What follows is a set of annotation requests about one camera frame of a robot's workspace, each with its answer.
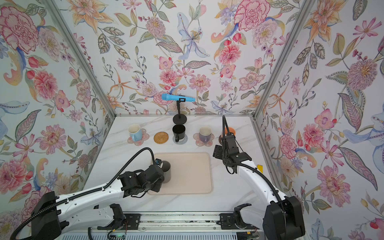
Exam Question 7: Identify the orange cup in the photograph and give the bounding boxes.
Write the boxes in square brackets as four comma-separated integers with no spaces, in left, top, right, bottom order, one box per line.
[221,127,236,136]

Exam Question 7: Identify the white cup with purple outside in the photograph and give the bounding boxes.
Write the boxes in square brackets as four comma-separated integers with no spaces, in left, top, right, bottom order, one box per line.
[199,126,212,144]

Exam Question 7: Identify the grey cup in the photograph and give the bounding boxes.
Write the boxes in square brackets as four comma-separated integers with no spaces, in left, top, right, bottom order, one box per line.
[161,161,171,184]

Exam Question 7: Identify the black cup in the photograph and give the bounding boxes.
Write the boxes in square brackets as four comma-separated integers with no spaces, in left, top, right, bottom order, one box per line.
[173,125,186,143]

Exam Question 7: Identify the blue woven round coaster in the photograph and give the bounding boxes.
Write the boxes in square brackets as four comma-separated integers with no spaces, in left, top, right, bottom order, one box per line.
[173,135,188,145]

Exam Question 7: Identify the woven rattan round coaster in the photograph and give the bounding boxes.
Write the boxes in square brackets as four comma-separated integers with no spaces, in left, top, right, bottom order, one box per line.
[154,132,169,145]

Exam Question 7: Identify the light blue cup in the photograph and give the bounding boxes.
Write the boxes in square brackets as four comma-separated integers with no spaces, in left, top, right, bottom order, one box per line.
[128,124,143,142]

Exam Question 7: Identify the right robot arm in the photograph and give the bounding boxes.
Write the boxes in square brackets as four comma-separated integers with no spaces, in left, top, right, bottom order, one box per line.
[213,118,306,240]

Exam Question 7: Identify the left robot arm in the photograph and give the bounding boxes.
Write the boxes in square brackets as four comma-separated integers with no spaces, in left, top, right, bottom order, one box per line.
[31,164,165,240]

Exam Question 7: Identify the pink flower silicone coaster right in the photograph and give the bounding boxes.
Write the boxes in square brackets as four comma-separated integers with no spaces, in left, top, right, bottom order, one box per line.
[193,133,215,147]

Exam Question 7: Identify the pink flower silicone coaster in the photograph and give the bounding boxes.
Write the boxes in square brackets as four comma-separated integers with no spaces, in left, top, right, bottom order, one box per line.
[127,129,150,146]
[193,133,215,147]

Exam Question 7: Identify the pink flower silicone coaster left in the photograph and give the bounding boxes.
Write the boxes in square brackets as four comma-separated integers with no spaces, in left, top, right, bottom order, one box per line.
[127,129,150,146]

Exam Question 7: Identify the beige silicone tray mat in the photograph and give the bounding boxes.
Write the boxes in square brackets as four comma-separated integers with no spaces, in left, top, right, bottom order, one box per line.
[149,152,213,195]

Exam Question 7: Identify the black microphone stand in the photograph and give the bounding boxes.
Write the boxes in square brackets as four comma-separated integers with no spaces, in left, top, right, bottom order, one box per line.
[173,98,187,125]

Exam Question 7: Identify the blue microphone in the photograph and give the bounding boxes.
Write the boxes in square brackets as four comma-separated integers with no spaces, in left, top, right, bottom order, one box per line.
[162,94,196,102]

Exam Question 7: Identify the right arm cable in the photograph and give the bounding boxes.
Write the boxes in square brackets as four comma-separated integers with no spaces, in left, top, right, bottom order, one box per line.
[224,161,287,240]

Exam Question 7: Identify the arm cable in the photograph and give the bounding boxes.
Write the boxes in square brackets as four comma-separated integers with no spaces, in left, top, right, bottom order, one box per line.
[224,161,287,240]
[10,146,157,240]

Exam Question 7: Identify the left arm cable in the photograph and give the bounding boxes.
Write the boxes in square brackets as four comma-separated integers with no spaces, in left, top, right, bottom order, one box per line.
[10,146,157,240]

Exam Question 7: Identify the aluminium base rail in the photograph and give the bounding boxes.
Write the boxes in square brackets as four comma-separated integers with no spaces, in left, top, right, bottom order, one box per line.
[59,211,307,233]

